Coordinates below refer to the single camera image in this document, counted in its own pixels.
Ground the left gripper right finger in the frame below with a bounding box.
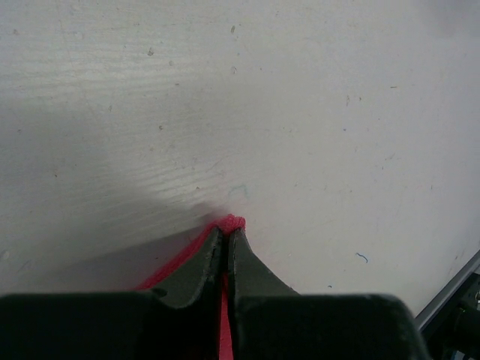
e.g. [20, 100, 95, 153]
[226, 229, 299, 359]

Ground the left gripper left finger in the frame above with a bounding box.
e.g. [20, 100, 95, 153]
[151, 227, 224, 359]

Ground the grey and pink towel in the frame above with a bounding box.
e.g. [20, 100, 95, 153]
[136, 214, 246, 360]

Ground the aluminium mounting rail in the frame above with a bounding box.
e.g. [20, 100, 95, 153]
[415, 251, 479, 331]

